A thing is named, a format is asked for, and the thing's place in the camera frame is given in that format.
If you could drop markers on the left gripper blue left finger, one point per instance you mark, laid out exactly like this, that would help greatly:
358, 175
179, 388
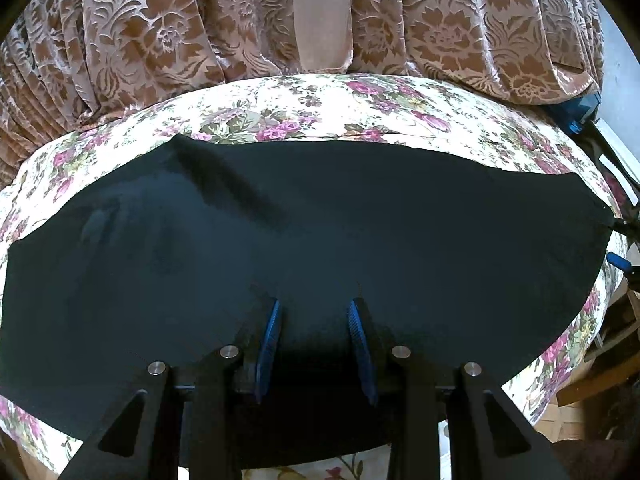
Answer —
140, 434

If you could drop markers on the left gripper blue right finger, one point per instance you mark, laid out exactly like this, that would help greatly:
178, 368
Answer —
403, 399

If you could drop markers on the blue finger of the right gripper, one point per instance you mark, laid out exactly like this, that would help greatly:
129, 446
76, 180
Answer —
628, 226
631, 273

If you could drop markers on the black pants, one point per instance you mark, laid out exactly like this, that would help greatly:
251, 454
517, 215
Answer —
189, 247

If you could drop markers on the blue bag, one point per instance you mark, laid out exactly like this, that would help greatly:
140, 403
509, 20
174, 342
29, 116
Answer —
572, 115

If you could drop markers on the floral bedspread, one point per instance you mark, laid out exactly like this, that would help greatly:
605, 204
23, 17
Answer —
419, 113

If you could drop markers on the brown floral curtain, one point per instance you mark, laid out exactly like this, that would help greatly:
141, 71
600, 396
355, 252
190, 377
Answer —
68, 65

